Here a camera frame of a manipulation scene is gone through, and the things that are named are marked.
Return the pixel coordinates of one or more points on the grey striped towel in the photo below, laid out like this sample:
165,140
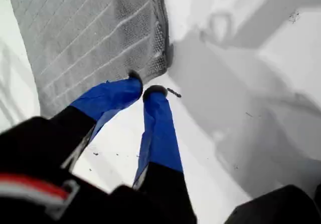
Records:
75,33

